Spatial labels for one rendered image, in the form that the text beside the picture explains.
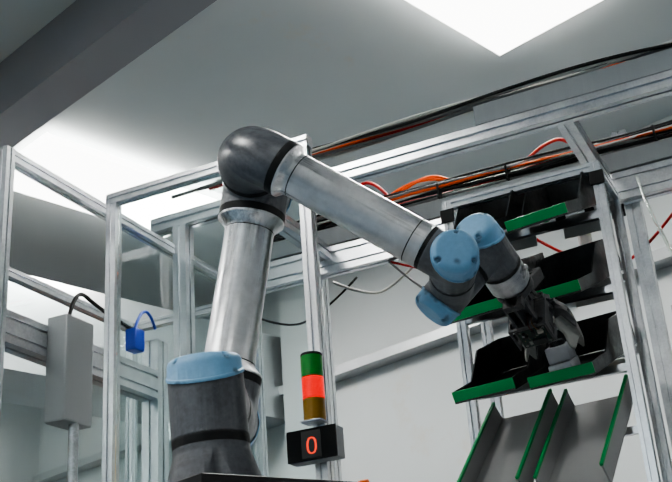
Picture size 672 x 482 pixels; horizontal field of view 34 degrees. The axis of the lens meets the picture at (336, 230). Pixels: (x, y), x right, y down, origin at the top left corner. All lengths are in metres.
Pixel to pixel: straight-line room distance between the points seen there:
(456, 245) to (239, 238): 0.39
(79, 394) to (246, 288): 1.33
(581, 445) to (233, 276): 0.73
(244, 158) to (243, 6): 3.19
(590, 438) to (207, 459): 0.82
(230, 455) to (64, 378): 1.50
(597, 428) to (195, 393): 0.84
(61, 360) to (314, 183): 1.48
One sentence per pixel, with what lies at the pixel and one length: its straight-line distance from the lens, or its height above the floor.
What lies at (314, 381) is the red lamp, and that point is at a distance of 2.48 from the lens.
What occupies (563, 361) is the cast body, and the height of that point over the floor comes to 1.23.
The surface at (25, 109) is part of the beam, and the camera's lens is 5.18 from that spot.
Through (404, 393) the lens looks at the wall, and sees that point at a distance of 6.96.
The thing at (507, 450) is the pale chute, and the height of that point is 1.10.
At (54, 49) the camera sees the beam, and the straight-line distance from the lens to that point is 4.98.
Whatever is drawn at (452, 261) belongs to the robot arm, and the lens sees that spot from 1.69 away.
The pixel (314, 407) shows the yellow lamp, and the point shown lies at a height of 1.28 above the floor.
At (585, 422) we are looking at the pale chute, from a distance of 2.20.
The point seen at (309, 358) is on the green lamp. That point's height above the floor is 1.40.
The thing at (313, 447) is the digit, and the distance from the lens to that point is 2.44.
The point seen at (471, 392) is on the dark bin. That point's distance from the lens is 2.13.
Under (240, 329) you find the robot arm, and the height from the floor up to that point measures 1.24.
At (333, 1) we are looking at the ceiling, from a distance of 4.97.
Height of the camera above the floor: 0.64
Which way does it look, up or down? 24 degrees up
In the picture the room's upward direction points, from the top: 4 degrees counter-clockwise
